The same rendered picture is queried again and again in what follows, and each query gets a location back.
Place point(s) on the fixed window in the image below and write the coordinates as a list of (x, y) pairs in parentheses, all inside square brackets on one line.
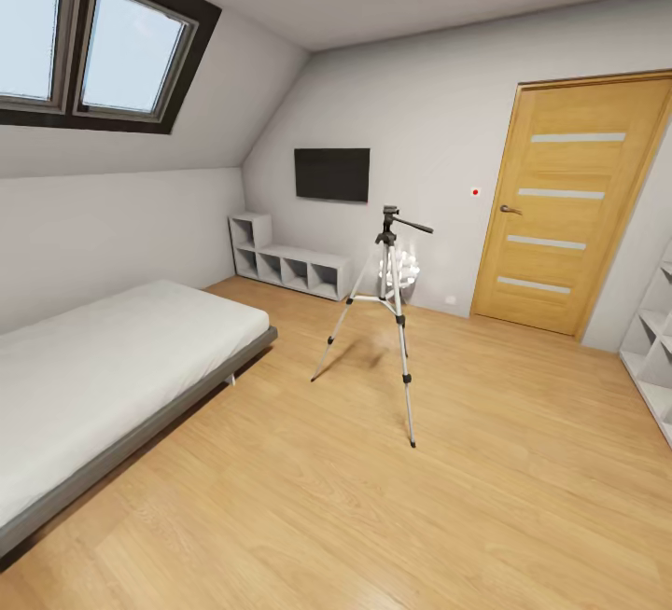
[(100, 65)]

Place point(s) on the bookcase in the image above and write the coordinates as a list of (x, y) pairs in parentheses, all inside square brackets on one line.
[(646, 349), (254, 253)]

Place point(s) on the bed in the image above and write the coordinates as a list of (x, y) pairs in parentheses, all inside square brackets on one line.
[(82, 391)]

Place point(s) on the camera tripod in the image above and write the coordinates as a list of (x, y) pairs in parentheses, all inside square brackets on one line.
[(389, 263)]

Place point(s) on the door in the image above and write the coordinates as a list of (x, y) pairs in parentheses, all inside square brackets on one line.
[(576, 155)]

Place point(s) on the wall mounted tv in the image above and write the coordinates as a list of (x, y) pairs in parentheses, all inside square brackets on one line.
[(333, 173)]

